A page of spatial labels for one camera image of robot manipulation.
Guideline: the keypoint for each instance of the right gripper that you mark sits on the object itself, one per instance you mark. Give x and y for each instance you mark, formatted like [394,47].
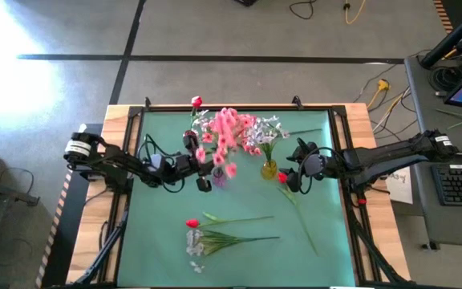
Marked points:
[315,166]

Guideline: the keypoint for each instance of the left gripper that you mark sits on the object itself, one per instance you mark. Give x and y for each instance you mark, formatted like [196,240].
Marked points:
[183,165]

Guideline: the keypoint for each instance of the red artificial tulip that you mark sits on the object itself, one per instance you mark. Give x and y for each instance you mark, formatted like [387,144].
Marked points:
[282,177]
[196,101]
[192,223]

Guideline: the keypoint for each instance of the pink artificial flower bunch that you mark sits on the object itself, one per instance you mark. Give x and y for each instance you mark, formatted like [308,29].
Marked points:
[248,120]
[221,128]

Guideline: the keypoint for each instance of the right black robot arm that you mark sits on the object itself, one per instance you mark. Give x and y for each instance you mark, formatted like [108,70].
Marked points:
[383,156]

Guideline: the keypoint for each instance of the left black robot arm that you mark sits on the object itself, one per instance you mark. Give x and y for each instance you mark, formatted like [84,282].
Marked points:
[110,160]

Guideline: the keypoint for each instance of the purple glass vase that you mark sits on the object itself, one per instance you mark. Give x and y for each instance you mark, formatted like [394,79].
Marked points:
[218,178]

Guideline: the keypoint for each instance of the yellow glass vase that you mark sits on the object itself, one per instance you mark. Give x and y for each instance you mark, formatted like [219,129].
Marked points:
[269,170]

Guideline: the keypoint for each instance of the red glass vase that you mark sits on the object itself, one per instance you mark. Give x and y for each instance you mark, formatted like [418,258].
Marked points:
[191,140]

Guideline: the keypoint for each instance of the black table clamp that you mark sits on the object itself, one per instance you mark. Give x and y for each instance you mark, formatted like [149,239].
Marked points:
[297,102]
[147,102]

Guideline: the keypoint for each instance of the white paper sheet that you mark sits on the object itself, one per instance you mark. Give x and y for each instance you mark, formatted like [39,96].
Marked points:
[401,188]

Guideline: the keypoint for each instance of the yellow power plug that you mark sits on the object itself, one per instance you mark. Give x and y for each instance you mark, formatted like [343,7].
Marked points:
[383,84]

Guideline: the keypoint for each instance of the grey standing desk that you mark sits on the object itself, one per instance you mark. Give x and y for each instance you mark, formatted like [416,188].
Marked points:
[427,132]
[439,225]

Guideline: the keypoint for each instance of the hazard-striped floor mat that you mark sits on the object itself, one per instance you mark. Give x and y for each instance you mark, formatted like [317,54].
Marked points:
[442,18]
[60,233]

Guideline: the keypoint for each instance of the black keyboard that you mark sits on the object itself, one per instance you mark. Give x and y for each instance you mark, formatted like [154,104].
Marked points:
[459,186]

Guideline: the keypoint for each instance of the black monitor pole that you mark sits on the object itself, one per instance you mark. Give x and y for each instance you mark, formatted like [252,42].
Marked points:
[449,40]

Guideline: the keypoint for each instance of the grey chair base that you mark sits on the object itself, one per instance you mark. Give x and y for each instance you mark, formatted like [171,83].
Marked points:
[10,194]

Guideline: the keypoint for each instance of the black aluminium table frame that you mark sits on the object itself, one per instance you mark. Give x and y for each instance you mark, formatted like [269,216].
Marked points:
[134,112]

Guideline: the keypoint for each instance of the black diagonal frame strut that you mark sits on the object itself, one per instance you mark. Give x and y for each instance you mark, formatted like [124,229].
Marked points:
[369,249]
[104,251]

